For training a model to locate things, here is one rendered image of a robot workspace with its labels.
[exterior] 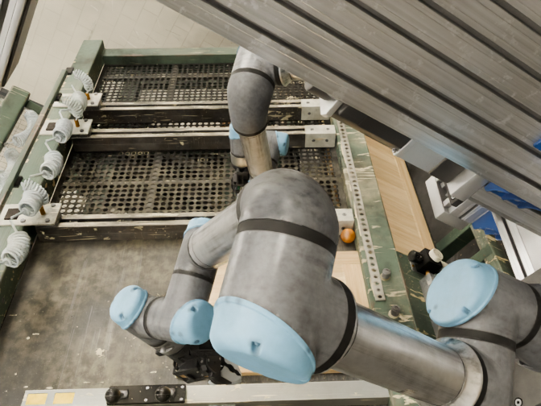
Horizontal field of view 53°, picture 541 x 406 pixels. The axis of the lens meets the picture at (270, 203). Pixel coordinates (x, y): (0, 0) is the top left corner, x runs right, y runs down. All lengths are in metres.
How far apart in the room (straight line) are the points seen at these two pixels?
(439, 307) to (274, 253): 0.42
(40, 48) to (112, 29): 0.99
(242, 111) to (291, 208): 0.80
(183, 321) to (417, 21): 0.57
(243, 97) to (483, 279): 0.73
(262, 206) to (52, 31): 6.95
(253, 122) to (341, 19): 0.71
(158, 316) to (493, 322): 0.53
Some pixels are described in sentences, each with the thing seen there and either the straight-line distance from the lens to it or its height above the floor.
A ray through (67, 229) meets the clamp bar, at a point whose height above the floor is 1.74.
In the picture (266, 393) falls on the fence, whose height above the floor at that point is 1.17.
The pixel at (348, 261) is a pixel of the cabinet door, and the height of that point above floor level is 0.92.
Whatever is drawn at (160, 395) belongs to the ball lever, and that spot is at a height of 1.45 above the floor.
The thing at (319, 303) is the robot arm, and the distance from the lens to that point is 0.57.
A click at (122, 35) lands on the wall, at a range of 7.23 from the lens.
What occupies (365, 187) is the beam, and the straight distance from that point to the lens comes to 2.04.
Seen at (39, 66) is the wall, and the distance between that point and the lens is 7.82.
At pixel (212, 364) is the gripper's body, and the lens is 1.14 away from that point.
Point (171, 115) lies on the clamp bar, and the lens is 2.45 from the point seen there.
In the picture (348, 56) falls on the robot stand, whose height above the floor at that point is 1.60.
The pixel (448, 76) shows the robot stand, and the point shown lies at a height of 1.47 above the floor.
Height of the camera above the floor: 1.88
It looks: 22 degrees down
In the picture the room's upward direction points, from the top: 67 degrees counter-clockwise
